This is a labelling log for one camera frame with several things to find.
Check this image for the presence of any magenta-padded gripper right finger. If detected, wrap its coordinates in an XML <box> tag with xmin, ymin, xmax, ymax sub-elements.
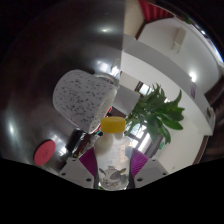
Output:
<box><xmin>129</xmin><ymin>148</ymin><xmax>169</xmax><ymax>189</ymax></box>

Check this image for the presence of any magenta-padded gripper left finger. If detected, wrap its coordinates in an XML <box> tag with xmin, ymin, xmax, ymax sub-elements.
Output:
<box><xmin>59</xmin><ymin>148</ymin><xmax>98</xmax><ymax>190</ymax></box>

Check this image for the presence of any yellow-capped clear drink bottle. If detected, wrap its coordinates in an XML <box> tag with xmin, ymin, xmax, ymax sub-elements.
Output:
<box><xmin>94</xmin><ymin>116</ymin><xmax>134</xmax><ymax>191</ymax></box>

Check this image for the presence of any dark wooden double door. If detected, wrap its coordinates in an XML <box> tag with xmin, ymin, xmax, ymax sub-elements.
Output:
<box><xmin>125</xmin><ymin>123</ymin><xmax>166</xmax><ymax>158</ymax></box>

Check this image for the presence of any flat round red coaster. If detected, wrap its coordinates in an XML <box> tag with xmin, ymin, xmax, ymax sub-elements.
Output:
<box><xmin>33</xmin><ymin>139</ymin><xmax>57</xmax><ymax>167</ymax></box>

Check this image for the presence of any green plant in white pot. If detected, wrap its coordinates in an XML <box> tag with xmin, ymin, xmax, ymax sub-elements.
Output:
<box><xmin>111</xmin><ymin>83</ymin><xmax>186</xmax><ymax>145</ymax></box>

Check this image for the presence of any white speckled cup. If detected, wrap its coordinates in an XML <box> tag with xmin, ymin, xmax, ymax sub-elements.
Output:
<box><xmin>52</xmin><ymin>69</ymin><xmax>118</xmax><ymax>134</ymax></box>

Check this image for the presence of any dark-framed window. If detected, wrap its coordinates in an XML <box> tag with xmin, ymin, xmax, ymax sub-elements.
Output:
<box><xmin>134</xmin><ymin>81</ymin><xmax>151</xmax><ymax>97</ymax></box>

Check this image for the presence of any white wall-mounted panel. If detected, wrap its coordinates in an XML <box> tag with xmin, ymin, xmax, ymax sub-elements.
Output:
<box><xmin>171</xmin><ymin>27</ymin><xmax>188</xmax><ymax>53</ymax></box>

